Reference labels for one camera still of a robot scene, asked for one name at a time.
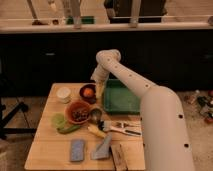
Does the white cup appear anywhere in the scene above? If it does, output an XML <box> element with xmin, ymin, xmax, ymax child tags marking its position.
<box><xmin>56</xmin><ymin>87</ymin><xmax>71</xmax><ymax>104</ymax></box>

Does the yellow banana toy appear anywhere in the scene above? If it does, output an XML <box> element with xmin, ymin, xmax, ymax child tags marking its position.
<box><xmin>88</xmin><ymin>125</ymin><xmax>106</xmax><ymax>138</ymax></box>

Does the wooden block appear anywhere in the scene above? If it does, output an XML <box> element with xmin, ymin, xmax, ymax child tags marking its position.
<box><xmin>111</xmin><ymin>144</ymin><xmax>128</xmax><ymax>171</ymax></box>

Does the blue sponge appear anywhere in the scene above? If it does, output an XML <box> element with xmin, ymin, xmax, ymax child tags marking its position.
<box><xmin>70</xmin><ymin>139</ymin><xmax>85</xmax><ymax>162</ymax></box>

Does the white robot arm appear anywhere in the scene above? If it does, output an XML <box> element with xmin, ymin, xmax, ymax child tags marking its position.
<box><xmin>91</xmin><ymin>49</ymin><xmax>195</xmax><ymax>171</ymax></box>

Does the orange bowl with grapes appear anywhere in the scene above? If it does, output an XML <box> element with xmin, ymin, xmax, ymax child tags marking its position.
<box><xmin>65</xmin><ymin>100</ymin><xmax>91</xmax><ymax>124</ymax></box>

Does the orange-red apple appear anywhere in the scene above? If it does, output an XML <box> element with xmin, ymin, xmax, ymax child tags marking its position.
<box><xmin>83</xmin><ymin>88</ymin><xmax>94</xmax><ymax>98</ymax></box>

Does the green leafy vegetable toy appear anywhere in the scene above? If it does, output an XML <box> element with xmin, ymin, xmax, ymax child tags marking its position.
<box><xmin>51</xmin><ymin>113</ymin><xmax>81</xmax><ymax>134</ymax></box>

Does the black chair base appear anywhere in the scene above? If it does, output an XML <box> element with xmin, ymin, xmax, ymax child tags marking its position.
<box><xmin>0</xmin><ymin>74</ymin><xmax>37</xmax><ymax>140</ymax></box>

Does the green tray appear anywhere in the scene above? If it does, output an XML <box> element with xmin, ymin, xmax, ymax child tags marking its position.
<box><xmin>102</xmin><ymin>79</ymin><xmax>140</xmax><ymax>115</ymax></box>

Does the metal fork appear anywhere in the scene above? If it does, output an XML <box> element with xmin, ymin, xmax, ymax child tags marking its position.
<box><xmin>116</xmin><ymin>122</ymin><xmax>140</xmax><ymax>128</ymax></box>

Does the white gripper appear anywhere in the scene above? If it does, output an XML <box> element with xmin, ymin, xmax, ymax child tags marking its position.
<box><xmin>91</xmin><ymin>65</ymin><xmax>109</xmax><ymax>98</ymax></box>

